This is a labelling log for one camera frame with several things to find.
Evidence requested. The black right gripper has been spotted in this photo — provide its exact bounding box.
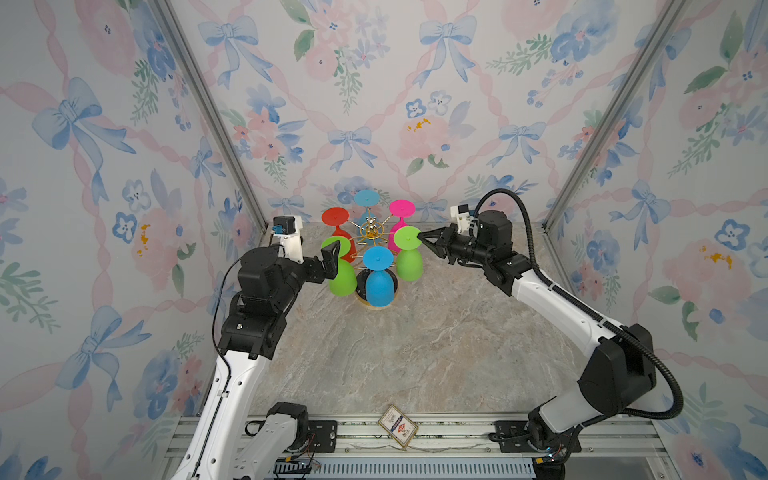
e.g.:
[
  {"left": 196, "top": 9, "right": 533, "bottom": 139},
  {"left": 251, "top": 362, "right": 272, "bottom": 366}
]
[{"left": 417, "top": 227, "right": 492, "bottom": 271}]

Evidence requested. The green wine glass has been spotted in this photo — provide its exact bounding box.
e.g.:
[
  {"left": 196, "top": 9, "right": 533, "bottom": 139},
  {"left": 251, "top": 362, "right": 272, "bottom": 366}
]
[
  {"left": 322, "top": 236, "right": 357, "bottom": 297},
  {"left": 394, "top": 226, "right": 424, "bottom": 282}
]

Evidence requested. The blue wine glass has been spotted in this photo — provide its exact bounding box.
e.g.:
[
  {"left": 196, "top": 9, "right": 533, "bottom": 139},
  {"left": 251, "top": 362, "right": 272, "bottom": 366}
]
[{"left": 363, "top": 246, "right": 395, "bottom": 308}]

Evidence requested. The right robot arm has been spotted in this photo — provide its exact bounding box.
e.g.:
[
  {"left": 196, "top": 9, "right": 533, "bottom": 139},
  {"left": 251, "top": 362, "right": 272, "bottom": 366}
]
[{"left": 418, "top": 220, "right": 662, "bottom": 464}]

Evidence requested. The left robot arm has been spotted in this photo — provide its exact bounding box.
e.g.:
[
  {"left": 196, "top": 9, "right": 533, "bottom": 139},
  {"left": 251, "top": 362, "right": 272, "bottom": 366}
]
[{"left": 174, "top": 241, "right": 341, "bottom": 479}]

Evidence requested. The green wine glass on rack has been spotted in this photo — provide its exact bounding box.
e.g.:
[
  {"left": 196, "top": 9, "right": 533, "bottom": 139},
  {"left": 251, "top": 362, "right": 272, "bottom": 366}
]
[{"left": 322, "top": 236, "right": 357, "bottom": 297}]

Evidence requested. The red wine glass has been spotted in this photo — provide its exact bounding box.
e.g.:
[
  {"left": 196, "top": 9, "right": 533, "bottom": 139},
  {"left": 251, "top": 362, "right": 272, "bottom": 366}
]
[{"left": 321, "top": 207, "right": 357, "bottom": 263}]

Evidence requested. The gold wine glass rack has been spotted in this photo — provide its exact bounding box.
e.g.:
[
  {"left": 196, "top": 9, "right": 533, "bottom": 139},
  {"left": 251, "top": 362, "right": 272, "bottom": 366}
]
[{"left": 352, "top": 217, "right": 398, "bottom": 309}]

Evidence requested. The pink wine glass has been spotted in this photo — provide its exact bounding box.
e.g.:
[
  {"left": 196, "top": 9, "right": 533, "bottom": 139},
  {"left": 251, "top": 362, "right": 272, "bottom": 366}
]
[{"left": 388, "top": 199, "right": 416, "bottom": 255}]

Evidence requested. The teal wine glass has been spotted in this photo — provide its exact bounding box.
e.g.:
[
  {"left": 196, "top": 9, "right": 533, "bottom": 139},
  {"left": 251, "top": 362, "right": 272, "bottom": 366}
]
[{"left": 354, "top": 189, "right": 380, "bottom": 223}]

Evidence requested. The diamond label card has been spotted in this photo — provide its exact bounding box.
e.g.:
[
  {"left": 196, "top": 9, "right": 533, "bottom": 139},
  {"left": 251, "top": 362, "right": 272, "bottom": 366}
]
[{"left": 378, "top": 405, "right": 418, "bottom": 448}]

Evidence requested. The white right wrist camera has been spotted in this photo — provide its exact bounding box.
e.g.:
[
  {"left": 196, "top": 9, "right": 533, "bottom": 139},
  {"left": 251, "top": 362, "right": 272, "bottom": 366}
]
[{"left": 450, "top": 204, "right": 479, "bottom": 237}]

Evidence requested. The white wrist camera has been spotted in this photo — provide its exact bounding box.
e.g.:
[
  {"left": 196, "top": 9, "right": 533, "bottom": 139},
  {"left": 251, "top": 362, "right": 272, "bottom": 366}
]
[
  {"left": 450, "top": 204, "right": 479, "bottom": 237},
  {"left": 272, "top": 215, "right": 303, "bottom": 264}
]

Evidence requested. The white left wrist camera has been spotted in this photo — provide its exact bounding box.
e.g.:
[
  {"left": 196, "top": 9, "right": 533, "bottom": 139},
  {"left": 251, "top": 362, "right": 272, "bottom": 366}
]
[{"left": 272, "top": 215, "right": 303, "bottom": 264}]

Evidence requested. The black corrugated cable hose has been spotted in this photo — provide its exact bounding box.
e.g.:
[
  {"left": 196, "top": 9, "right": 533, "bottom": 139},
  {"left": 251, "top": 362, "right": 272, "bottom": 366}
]
[{"left": 473, "top": 188, "right": 685, "bottom": 420}]

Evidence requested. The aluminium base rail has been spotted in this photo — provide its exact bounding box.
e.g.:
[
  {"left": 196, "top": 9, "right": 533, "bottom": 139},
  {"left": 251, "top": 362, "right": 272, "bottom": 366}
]
[{"left": 273, "top": 413, "right": 680, "bottom": 479}]

